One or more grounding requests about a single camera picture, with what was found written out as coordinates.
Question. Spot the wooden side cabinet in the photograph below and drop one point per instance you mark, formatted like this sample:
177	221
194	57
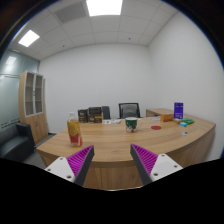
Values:
155	111

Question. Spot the white and green mug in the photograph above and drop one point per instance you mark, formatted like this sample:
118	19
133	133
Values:
132	124

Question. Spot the small yellowish flat box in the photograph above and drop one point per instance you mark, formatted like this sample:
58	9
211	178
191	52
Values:
176	121

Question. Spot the green packet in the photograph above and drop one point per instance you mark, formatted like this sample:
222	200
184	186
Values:
188	121

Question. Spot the brown cardboard carton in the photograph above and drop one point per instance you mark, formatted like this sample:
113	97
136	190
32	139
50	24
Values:
96	118

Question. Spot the dark brown standing box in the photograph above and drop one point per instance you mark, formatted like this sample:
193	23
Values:
82	116

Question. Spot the grey mesh office chair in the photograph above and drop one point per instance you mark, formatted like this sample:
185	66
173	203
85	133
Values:
129	110

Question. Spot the flat round red coaster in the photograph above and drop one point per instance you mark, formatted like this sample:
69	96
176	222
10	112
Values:
156	127

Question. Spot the purple standing box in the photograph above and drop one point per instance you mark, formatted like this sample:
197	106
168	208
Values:
178	110

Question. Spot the small light blue box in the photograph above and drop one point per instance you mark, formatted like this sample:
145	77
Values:
183	124

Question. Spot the orange drink bottle white cap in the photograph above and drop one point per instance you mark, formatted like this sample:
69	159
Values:
74	131

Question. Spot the tan cardboard box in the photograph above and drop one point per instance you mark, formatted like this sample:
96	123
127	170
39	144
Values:
166	117

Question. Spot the ceiling air vent grille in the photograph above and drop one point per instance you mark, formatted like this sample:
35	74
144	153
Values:
70	12

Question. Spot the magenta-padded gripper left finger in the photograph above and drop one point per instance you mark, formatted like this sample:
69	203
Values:
63	168

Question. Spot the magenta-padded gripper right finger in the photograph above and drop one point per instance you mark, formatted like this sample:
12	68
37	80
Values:
161	166

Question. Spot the black leather sofa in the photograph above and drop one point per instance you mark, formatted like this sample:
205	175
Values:
15	141

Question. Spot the rectangular ceiling light panel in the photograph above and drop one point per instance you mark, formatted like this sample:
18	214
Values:
28	37
104	6

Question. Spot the wooden shelf cabinet glass doors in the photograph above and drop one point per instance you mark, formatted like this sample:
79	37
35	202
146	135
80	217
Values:
33	120

